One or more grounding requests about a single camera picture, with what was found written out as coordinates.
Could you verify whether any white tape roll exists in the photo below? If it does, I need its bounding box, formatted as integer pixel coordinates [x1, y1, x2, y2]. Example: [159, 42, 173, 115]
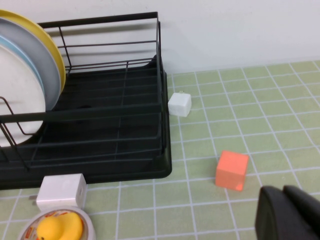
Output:
[15, 205, 97, 240]

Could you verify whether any grey round plate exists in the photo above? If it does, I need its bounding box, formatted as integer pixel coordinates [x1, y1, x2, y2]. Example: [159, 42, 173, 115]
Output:
[0, 16, 62, 113]

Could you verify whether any yellow rubber duck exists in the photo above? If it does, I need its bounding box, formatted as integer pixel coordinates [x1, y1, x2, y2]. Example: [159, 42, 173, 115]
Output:
[35, 212, 85, 240]

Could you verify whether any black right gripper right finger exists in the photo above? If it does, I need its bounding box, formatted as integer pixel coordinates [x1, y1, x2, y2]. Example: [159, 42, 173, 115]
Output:
[283, 184, 320, 228]

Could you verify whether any black wire dish rack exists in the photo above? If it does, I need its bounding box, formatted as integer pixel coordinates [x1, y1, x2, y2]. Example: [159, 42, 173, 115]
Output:
[0, 54, 174, 190]
[0, 11, 168, 174]

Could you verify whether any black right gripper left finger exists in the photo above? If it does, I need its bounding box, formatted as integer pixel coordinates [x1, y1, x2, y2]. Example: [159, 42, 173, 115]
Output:
[254, 185, 320, 240]

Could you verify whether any white round plate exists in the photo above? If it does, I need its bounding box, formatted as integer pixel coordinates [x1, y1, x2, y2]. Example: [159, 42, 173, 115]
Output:
[0, 44, 46, 149]

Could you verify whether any yellow round plate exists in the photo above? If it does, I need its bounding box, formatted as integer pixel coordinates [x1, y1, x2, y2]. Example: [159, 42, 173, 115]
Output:
[0, 9, 68, 101]

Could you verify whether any large white power adapter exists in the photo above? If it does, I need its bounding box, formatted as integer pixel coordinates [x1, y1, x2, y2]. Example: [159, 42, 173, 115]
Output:
[29, 172, 89, 213]

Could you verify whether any green checkered tablecloth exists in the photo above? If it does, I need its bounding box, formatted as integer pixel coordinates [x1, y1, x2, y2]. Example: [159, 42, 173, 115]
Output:
[0, 59, 320, 240]

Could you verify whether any small white power adapter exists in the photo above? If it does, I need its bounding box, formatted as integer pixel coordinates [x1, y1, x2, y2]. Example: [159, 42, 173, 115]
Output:
[167, 91, 193, 118]

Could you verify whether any orange cube block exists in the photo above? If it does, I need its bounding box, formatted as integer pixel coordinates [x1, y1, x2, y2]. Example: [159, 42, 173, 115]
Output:
[215, 149, 250, 193]

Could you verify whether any light blue round plate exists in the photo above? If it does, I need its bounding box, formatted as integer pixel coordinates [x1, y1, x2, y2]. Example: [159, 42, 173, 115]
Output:
[0, 34, 46, 101]

